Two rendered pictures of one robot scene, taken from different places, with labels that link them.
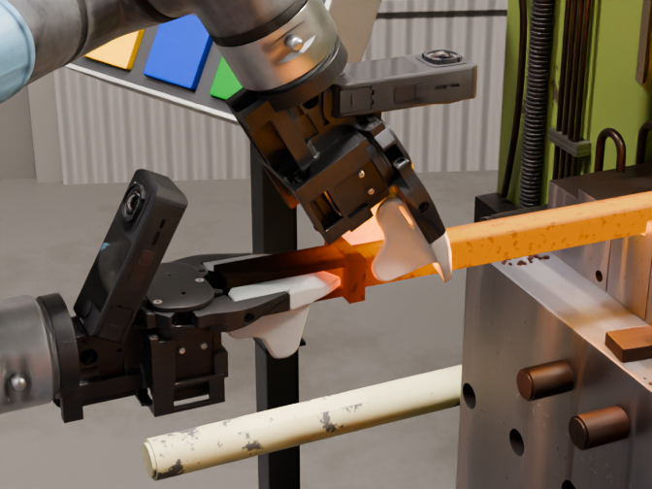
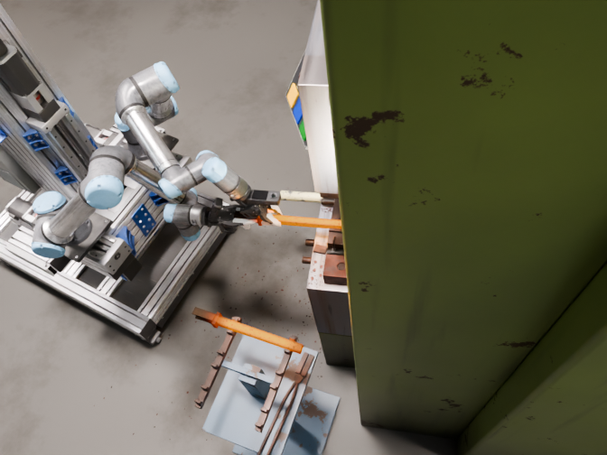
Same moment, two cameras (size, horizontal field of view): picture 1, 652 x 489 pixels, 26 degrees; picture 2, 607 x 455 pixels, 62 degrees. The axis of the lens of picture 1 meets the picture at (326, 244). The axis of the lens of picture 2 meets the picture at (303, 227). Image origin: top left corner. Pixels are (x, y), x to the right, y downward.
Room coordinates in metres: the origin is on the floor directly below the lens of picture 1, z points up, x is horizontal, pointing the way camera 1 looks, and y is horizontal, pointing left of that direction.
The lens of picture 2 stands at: (0.27, -0.84, 2.52)
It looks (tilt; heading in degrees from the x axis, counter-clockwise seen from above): 58 degrees down; 44
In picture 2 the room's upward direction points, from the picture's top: 12 degrees counter-clockwise
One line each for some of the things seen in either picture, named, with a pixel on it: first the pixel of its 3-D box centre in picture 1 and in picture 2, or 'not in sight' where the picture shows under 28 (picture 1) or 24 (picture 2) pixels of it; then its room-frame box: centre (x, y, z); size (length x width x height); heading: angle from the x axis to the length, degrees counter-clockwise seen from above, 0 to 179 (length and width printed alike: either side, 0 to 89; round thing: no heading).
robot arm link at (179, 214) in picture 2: not in sight; (180, 214); (0.79, 0.28, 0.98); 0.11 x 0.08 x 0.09; 114
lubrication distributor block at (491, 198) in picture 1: (498, 220); not in sight; (1.45, -0.19, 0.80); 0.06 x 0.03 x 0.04; 24
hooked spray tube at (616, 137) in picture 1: (607, 175); not in sight; (1.16, -0.25, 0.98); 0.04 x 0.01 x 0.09; 24
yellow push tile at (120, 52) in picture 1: (118, 31); (294, 96); (1.50, 0.23, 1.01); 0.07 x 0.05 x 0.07; 49
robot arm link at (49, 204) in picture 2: not in sight; (54, 210); (0.55, 0.75, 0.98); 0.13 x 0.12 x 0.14; 41
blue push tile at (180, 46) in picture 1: (182, 49); (300, 111); (1.43, 0.15, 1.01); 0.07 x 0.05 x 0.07; 49
